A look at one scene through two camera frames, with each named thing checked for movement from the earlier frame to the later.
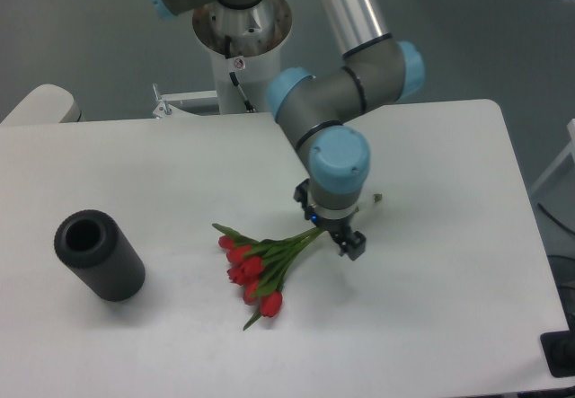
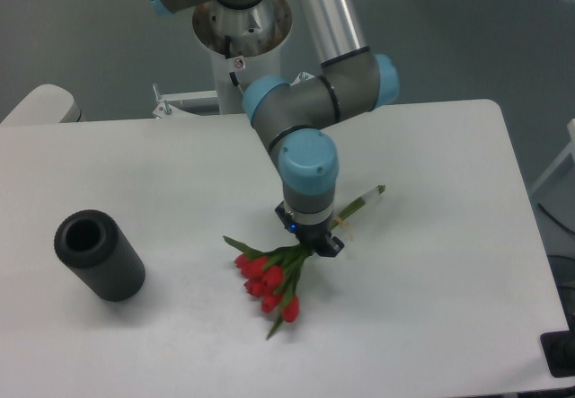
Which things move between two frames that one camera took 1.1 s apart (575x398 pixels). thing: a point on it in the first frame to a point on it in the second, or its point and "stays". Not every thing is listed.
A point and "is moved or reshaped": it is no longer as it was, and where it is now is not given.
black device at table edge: [559, 350] stays
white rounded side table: [46, 104] stays
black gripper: [351, 243] to [311, 229]
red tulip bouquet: [262, 264] is moved or reshaped
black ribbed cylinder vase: [91, 243] stays
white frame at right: [569, 150] stays
